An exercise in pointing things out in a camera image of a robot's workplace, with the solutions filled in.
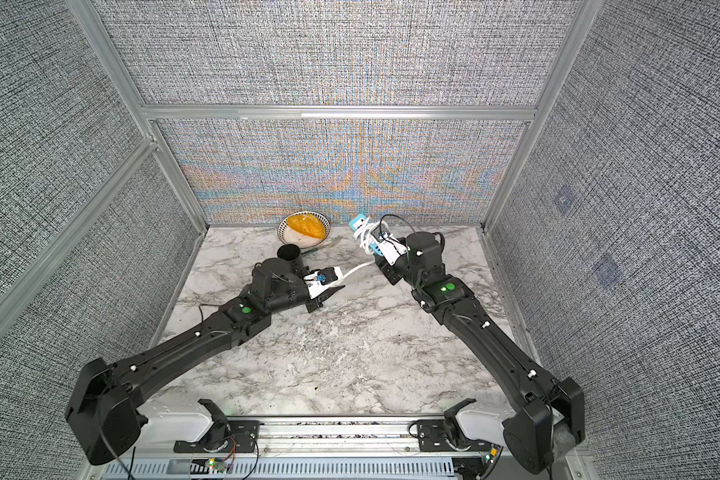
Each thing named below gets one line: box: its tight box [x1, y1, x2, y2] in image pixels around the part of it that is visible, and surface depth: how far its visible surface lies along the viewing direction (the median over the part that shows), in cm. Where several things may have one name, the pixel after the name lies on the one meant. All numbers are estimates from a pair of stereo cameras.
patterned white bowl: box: [277, 211, 331, 249], surface depth 116 cm
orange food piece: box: [287, 213, 326, 239], surface depth 115 cm
